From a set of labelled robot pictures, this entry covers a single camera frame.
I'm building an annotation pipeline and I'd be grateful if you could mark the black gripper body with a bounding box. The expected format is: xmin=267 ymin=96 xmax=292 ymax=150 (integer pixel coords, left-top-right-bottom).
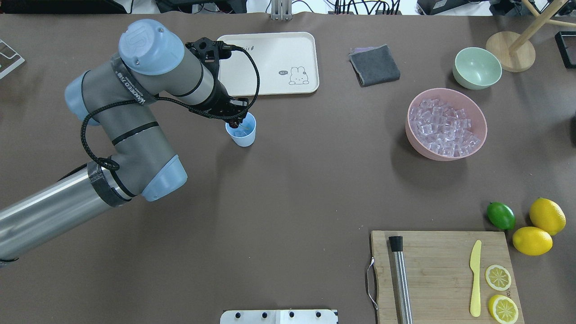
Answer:
xmin=189 ymin=80 xmax=248 ymax=121

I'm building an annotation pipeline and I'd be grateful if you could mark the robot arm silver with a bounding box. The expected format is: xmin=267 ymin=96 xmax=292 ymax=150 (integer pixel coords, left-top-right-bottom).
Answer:
xmin=0 ymin=19 xmax=255 ymax=267

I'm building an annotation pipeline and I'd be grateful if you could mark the light blue plastic cup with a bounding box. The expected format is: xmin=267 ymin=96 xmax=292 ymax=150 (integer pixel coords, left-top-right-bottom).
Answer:
xmin=225 ymin=112 xmax=257 ymax=147

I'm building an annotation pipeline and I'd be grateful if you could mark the pink bowl of ice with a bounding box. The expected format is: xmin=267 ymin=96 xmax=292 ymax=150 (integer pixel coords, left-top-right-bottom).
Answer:
xmin=405 ymin=88 xmax=487 ymax=161

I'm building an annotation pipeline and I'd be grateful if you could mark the wooden cup tree stand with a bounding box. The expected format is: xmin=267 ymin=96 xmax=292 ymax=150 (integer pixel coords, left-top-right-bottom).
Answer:
xmin=485 ymin=0 xmax=575 ymax=72

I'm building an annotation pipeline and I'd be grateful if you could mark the cream rabbit serving tray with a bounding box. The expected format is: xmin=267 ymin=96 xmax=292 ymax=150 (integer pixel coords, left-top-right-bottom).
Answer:
xmin=218 ymin=31 xmax=320 ymax=98

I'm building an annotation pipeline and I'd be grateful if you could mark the grey folded cloth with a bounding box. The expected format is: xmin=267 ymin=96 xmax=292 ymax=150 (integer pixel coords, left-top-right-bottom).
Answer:
xmin=348 ymin=44 xmax=401 ymax=87

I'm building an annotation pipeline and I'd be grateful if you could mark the mint green bowl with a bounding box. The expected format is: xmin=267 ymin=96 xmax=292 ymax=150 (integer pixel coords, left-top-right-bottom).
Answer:
xmin=452 ymin=47 xmax=503 ymax=90

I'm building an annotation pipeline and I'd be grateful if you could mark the bamboo cutting board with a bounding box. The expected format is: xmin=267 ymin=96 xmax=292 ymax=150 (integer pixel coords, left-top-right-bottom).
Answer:
xmin=370 ymin=230 xmax=521 ymax=324

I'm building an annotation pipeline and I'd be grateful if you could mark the green lime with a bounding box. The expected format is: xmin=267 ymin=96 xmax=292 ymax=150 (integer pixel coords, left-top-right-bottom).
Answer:
xmin=487 ymin=202 xmax=516 ymax=230

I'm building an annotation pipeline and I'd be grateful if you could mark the lemon slice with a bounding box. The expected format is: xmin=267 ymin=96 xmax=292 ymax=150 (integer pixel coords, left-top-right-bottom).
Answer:
xmin=484 ymin=264 xmax=512 ymax=291
xmin=488 ymin=295 xmax=520 ymax=324

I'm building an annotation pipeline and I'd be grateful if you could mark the yellow plastic knife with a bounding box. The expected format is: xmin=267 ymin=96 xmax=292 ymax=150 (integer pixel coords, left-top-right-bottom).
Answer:
xmin=469 ymin=240 xmax=482 ymax=317

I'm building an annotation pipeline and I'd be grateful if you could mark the yellow lemon front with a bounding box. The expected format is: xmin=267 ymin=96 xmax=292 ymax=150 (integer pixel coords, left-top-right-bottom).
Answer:
xmin=512 ymin=226 xmax=553 ymax=256

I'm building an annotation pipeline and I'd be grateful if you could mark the yellow lemon near lime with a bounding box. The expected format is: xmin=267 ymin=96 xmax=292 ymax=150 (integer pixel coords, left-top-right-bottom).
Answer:
xmin=529 ymin=198 xmax=567 ymax=236

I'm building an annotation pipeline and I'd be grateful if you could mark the aluminium frame post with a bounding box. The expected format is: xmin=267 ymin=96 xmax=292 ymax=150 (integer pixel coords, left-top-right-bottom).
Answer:
xmin=270 ymin=0 xmax=293 ymax=21

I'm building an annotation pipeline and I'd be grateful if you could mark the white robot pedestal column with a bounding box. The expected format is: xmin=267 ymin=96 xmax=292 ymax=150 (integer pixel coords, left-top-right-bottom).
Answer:
xmin=220 ymin=309 xmax=339 ymax=324

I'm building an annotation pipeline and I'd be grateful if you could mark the white wire cup rack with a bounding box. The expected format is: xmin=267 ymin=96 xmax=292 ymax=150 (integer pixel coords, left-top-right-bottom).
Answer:
xmin=0 ymin=40 xmax=25 ymax=79

